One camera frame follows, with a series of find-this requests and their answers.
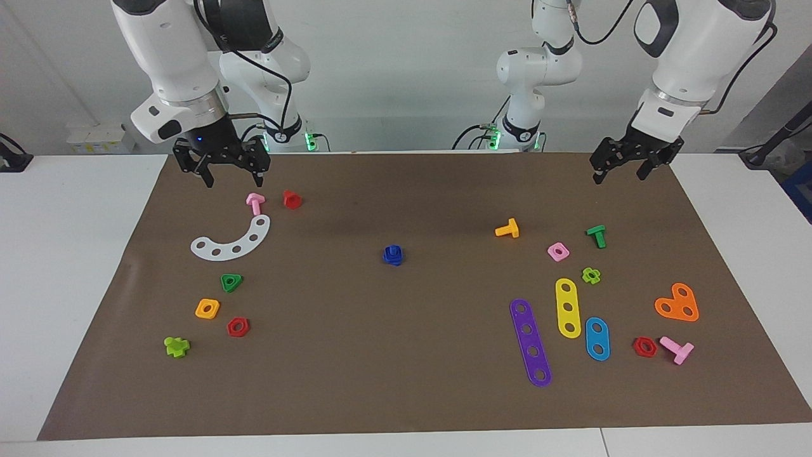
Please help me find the blue box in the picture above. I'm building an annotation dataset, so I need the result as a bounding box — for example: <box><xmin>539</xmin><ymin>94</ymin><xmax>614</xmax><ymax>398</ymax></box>
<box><xmin>782</xmin><ymin>159</ymin><xmax>812</xmax><ymax>223</ymax></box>

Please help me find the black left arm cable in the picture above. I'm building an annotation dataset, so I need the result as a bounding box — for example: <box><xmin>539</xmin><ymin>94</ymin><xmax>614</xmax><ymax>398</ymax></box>
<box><xmin>566</xmin><ymin>0</ymin><xmax>778</xmax><ymax>116</ymax></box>

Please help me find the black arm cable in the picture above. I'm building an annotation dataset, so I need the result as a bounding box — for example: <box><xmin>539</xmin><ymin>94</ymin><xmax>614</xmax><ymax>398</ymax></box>
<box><xmin>192</xmin><ymin>0</ymin><xmax>294</xmax><ymax>137</ymax></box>
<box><xmin>566</xmin><ymin>0</ymin><xmax>778</xmax><ymax>116</ymax></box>

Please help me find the orange heart-shaped plastic plate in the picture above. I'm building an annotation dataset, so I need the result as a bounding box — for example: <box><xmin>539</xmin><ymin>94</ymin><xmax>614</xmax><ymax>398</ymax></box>
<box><xmin>654</xmin><ymin>282</ymin><xmax>700</xmax><ymax>322</ymax></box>

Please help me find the yellow three-hole plastic strip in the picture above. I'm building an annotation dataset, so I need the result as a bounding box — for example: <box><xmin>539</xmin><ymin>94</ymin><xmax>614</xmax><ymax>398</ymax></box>
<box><xmin>555</xmin><ymin>278</ymin><xmax>582</xmax><ymax>339</ymax></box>

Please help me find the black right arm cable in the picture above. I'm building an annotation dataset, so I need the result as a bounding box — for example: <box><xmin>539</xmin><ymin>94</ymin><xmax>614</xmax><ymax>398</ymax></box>
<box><xmin>192</xmin><ymin>0</ymin><xmax>294</xmax><ymax>137</ymax></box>

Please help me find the white curved strip with holes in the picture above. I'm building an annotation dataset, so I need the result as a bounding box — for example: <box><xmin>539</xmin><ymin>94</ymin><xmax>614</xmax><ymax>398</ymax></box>
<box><xmin>190</xmin><ymin>214</ymin><xmax>272</xmax><ymax>262</ymax></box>

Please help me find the brown table mat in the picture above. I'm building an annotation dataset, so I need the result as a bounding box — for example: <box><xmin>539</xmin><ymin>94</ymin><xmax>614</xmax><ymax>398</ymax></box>
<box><xmin>37</xmin><ymin>151</ymin><xmax>812</xmax><ymax>441</ymax></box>

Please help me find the black base cable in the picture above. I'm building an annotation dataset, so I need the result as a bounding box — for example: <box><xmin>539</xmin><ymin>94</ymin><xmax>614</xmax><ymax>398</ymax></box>
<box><xmin>452</xmin><ymin>124</ymin><xmax>508</xmax><ymax>150</ymax></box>

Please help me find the purple four-hole plastic strip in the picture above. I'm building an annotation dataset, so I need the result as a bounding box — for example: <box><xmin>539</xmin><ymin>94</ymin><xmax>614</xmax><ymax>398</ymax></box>
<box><xmin>509</xmin><ymin>298</ymin><xmax>553</xmax><ymax>388</ymax></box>

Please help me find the black clamp device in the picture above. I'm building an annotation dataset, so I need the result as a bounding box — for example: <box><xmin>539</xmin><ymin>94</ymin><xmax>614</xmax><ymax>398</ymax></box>
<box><xmin>0</xmin><ymin>132</ymin><xmax>34</xmax><ymax>173</ymax></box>

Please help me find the black stand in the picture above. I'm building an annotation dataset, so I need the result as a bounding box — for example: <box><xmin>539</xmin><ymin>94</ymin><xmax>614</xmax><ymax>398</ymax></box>
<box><xmin>739</xmin><ymin>102</ymin><xmax>812</xmax><ymax>169</ymax></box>

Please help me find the blue two-hole plastic strip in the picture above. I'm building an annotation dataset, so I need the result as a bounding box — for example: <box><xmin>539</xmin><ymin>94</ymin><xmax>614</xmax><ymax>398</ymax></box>
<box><xmin>585</xmin><ymin>317</ymin><xmax>611</xmax><ymax>362</ymax></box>

